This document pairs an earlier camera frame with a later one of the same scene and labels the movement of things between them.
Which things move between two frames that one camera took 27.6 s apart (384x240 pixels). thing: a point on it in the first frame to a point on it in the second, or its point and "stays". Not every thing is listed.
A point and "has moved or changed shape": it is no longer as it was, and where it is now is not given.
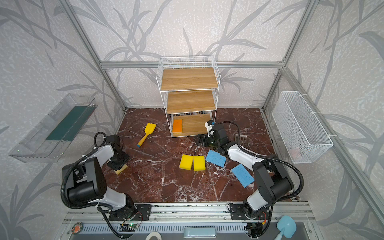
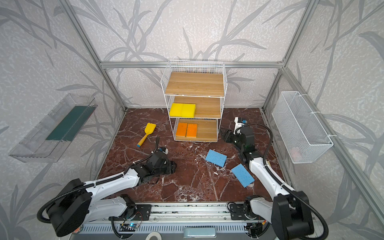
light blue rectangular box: (198, 232) stays
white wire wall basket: (303, 138) stays
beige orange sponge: (124, 167) to (191, 130)
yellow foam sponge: (186, 162) to (176, 110)
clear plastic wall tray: (47, 143) stays
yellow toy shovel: (149, 128) stays
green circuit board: (128, 227) stays
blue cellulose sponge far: (244, 177) stays
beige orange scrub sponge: (177, 125) has moved or changed shape
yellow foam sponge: (199, 163) to (188, 110)
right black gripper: (205, 140) to (233, 137)
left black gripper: (118, 164) to (167, 167)
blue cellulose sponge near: (215, 158) stays
